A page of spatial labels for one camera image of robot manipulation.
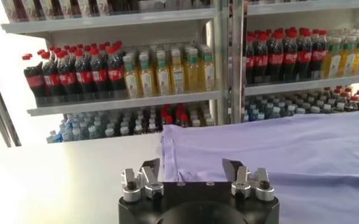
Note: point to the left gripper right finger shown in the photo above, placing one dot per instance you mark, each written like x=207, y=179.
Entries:
x=243, y=187

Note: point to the dark metal frame pole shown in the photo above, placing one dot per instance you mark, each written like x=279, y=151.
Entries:
x=1, y=100

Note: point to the green tinted water bottle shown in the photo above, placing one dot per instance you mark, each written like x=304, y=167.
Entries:
x=76, y=133
x=92, y=132

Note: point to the red tea bottle white label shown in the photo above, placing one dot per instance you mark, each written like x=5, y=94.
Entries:
x=9, y=9

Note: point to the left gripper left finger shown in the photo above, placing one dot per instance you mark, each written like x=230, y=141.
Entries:
x=148, y=188

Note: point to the small red cap cola bottle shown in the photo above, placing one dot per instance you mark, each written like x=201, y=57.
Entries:
x=354, y=102
x=168, y=120
x=183, y=119

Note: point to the blue water bottle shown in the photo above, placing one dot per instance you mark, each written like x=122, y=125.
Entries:
x=51, y=137
x=66, y=135

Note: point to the lilac t-shirt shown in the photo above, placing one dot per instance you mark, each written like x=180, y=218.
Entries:
x=289, y=152

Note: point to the small dark drink bottle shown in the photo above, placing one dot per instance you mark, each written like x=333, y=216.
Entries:
x=124, y=131
x=151, y=128
x=138, y=129
x=109, y=132

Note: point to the grey metal beverage shelf rack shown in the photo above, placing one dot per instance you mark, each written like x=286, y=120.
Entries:
x=304, y=83
x=121, y=103

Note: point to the green cap dark tea bottle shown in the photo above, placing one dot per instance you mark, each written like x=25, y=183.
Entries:
x=64, y=6
x=103, y=4
x=27, y=7
x=45, y=6
x=84, y=5

